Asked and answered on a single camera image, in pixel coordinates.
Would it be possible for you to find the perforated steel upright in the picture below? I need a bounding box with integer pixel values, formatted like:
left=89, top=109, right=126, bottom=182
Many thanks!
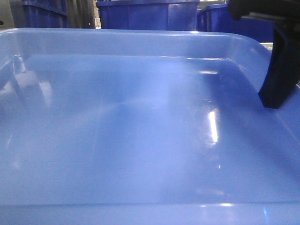
left=0, top=0, right=15, bottom=30

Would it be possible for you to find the blue crate upper left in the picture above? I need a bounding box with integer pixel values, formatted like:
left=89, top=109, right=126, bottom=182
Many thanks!
left=22, top=0, right=68, bottom=28

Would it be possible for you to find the blue crate upper middle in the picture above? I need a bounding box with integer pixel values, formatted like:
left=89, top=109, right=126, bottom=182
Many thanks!
left=96, top=0, right=199, bottom=31

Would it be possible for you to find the blue plastic tray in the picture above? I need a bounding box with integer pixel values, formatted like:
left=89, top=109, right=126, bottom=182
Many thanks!
left=0, top=28, right=300, bottom=225

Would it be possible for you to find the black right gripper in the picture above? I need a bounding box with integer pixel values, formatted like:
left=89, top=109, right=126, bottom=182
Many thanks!
left=227, top=0, right=300, bottom=109

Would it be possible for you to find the blue crate upper right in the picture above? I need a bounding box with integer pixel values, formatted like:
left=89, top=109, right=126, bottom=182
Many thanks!
left=197, top=3, right=273, bottom=43

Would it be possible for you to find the blue crate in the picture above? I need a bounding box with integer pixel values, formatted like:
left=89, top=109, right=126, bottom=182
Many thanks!
left=22, top=0, right=68, bottom=28
left=96, top=0, right=199, bottom=31
left=197, top=3, right=273, bottom=43

